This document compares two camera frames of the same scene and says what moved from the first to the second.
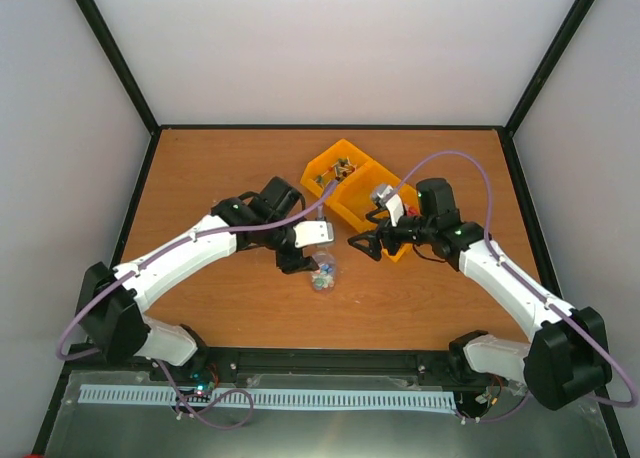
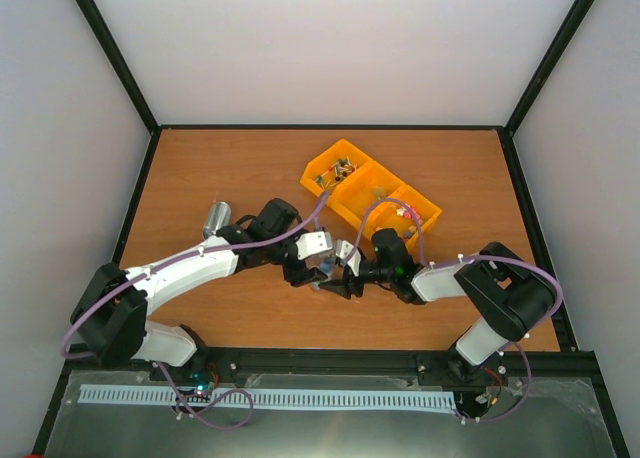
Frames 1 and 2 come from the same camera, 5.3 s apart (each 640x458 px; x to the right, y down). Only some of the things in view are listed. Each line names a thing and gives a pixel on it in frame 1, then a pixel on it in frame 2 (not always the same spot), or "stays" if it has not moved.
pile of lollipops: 338,170 stays
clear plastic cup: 323,280 stays
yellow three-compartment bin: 346,177 stays
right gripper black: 374,238 to 344,288
